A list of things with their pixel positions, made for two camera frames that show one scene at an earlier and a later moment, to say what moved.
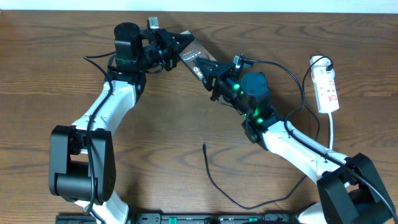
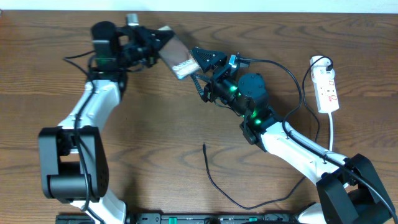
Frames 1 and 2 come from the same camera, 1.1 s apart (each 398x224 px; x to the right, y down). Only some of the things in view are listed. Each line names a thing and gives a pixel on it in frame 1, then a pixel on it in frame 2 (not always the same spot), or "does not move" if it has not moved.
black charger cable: x=300 y=182 does not move
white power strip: x=324 y=84 does not move
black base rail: x=188 y=218 does not move
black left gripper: x=171 y=42 -> x=148 y=38
